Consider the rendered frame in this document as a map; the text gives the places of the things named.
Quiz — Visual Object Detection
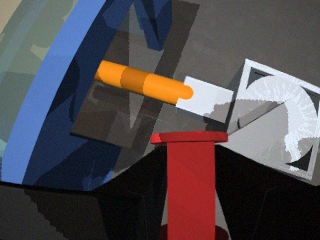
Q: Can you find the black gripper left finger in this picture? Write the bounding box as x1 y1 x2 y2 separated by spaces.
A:
0 145 168 240

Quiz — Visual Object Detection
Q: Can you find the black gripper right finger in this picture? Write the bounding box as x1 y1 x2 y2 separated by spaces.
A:
215 144 320 240

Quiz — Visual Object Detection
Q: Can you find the clear-panelled rack with blue uprights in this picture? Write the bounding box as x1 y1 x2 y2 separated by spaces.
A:
0 0 145 163

